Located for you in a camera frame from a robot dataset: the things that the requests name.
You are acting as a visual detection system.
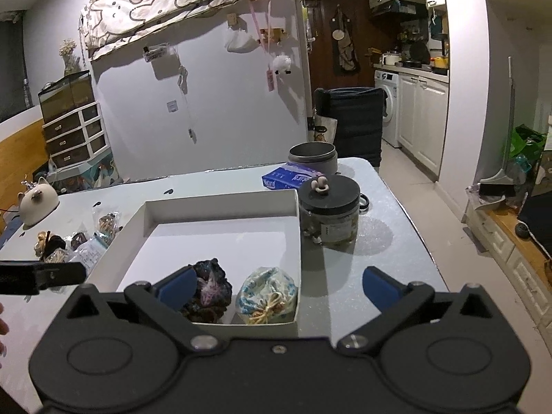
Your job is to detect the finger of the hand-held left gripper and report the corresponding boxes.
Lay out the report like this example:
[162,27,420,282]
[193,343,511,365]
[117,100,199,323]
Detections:
[0,261,87,296]

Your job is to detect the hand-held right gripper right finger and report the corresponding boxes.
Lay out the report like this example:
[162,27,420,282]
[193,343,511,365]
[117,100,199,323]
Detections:
[336,266,494,351]

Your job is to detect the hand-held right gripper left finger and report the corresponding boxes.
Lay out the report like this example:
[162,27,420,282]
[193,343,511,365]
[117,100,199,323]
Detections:
[65,266,225,351]

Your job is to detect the white cardboard box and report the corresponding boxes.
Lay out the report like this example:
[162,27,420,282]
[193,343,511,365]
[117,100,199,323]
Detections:
[92,187,301,326]

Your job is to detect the person's left hand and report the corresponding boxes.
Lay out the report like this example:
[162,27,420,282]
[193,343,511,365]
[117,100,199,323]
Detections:
[0,304,9,356]

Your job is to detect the dark purple scrunchie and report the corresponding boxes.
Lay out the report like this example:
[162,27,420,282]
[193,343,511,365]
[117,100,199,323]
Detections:
[179,259,234,323]

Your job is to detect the white cat-shaped ceramic ornament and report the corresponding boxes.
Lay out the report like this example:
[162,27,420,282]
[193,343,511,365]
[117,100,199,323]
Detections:
[18,177,60,227]

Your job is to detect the glass jar with black lid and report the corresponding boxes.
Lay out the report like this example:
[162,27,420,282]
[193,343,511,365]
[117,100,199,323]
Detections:
[299,175,361,247]

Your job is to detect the teal patterned storage box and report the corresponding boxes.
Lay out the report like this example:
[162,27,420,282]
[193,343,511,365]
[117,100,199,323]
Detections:
[48,155,118,193]

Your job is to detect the white plastic bag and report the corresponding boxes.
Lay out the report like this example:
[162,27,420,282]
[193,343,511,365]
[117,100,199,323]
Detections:
[92,167,114,189]

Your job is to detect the white low cabinet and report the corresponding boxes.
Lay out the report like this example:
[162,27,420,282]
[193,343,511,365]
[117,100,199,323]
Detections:
[463,196,552,326]

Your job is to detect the white drawer unit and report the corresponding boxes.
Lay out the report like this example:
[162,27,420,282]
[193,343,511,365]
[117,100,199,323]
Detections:
[42,101,108,170]

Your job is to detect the grey round tin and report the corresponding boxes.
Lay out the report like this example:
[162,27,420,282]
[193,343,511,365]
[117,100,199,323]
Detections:
[288,141,338,177]

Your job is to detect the blue tissue pack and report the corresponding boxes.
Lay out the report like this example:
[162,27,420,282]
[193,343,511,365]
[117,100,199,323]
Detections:
[262,163,333,190]

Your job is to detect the black folded chair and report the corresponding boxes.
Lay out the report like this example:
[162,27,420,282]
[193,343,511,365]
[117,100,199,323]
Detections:
[314,87,386,167]

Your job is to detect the cream cartoon tote bag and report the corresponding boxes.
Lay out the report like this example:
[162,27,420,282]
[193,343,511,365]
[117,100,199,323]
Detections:
[314,114,338,144]

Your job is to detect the white kitchen base cabinets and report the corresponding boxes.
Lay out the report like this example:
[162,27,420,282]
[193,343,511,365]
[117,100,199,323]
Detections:
[397,73,449,180]

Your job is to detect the white washing machine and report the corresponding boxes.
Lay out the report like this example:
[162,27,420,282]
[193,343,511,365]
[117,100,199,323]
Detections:
[373,70,403,148]

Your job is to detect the glass fish tank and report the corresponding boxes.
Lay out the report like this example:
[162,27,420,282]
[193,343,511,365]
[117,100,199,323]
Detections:
[38,70,93,122]

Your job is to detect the green plastic bag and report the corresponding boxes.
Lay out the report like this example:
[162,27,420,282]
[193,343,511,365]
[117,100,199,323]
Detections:
[502,124,548,161]

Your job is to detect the dried flower bouquet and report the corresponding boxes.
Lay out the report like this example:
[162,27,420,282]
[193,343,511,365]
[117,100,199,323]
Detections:
[59,40,81,75]

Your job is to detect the hanging apron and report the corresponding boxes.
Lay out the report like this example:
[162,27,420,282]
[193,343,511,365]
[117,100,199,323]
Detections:
[331,6,361,75]

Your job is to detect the pink ribbon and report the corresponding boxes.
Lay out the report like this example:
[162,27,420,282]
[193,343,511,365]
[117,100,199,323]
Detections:
[248,0,277,92]

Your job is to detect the white hanging cloth pouch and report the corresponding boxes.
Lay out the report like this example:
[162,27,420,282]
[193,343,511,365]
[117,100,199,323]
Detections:
[224,30,258,53]

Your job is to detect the printed cartoon blanket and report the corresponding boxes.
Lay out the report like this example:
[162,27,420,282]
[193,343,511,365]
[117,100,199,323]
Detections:
[80,0,259,60]

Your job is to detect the floral drawstring pouch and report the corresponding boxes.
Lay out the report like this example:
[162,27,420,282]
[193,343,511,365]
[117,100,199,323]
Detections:
[235,266,299,325]

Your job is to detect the grey dustpan with handle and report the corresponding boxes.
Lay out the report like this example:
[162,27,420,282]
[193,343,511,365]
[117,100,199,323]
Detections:
[480,57,517,187]

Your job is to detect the hanging string charm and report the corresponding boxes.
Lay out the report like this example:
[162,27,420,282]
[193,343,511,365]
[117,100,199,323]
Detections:
[178,66,196,144]

